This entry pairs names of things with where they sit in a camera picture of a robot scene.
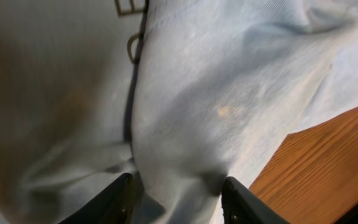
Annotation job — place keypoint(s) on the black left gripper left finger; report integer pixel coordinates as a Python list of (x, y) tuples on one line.
[(113, 205)]

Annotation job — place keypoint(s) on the light blue printed t-shirt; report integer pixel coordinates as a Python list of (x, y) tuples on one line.
[(180, 94)]

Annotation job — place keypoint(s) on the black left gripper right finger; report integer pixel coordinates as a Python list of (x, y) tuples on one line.
[(241, 206)]

